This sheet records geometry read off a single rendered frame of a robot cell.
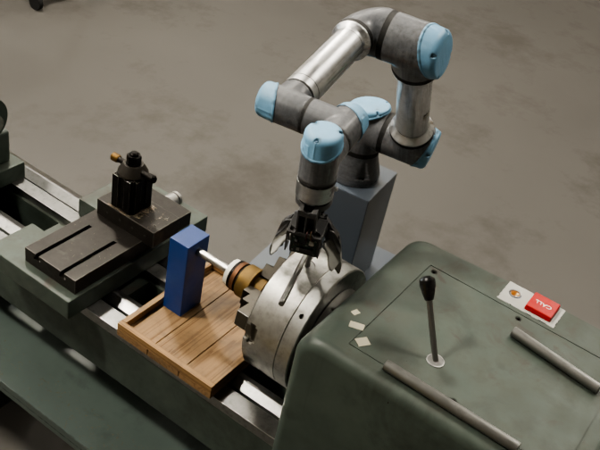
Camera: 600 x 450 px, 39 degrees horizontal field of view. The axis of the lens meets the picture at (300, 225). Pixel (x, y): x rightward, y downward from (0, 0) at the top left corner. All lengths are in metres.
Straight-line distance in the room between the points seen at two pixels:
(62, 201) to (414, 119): 1.08
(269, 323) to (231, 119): 3.06
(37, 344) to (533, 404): 1.48
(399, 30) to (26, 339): 1.40
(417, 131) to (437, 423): 0.88
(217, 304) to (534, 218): 2.69
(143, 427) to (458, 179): 2.80
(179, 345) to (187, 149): 2.46
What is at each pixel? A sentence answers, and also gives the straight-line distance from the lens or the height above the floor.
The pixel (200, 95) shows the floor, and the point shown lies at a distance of 4.99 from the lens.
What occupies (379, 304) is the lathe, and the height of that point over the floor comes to 1.25.
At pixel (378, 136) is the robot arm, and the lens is 2.30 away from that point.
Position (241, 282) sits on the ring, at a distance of 1.98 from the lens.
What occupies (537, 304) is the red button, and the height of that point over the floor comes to 1.27.
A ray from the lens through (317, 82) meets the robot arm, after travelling 1.74.
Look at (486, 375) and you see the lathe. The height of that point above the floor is 1.25.
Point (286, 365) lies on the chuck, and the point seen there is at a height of 1.08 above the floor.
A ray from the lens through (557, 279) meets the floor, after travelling 4.26.
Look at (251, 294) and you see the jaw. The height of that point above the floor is 1.11.
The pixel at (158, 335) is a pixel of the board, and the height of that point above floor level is 0.88.
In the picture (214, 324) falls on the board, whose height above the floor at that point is 0.88.
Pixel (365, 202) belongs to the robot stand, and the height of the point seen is 1.10.
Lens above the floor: 2.39
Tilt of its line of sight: 36 degrees down
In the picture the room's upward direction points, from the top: 12 degrees clockwise
